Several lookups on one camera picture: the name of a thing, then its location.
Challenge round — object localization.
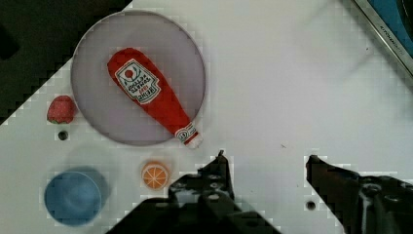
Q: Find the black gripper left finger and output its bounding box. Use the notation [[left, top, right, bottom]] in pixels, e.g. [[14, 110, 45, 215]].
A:
[[106, 153, 280, 234]]

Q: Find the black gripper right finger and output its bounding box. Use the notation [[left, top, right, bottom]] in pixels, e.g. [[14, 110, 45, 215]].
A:
[[306, 155, 413, 234]]

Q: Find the red plush ketchup bottle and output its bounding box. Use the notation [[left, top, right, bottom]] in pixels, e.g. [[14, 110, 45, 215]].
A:
[[107, 48, 203, 149]]

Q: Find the translucent grey round plate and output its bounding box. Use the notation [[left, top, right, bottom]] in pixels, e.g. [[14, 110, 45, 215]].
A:
[[71, 10, 207, 146]]

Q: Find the orange slice toy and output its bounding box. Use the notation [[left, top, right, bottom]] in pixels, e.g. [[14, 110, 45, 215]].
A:
[[141, 161, 170, 190]]

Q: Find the blue bowl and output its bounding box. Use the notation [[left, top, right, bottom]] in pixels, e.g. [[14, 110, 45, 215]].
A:
[[44, 167, 110, 226]]

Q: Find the red plush strawberry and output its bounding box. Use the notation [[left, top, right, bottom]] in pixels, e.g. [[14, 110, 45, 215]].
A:
[[47, 96, 77, 124]]

